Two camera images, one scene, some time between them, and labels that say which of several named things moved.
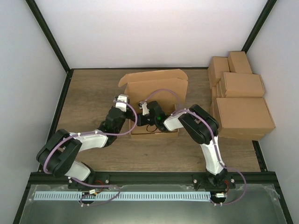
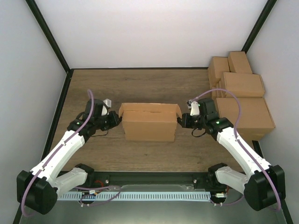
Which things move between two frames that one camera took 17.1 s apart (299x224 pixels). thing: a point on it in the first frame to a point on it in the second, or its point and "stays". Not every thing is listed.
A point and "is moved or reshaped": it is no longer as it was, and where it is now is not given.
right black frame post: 259,23 stays
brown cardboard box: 167,87 is moved or reshaped
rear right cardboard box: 238,62 stays
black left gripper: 130,111 to 115,116
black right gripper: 140,122 to 185,123
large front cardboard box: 244,115 stays
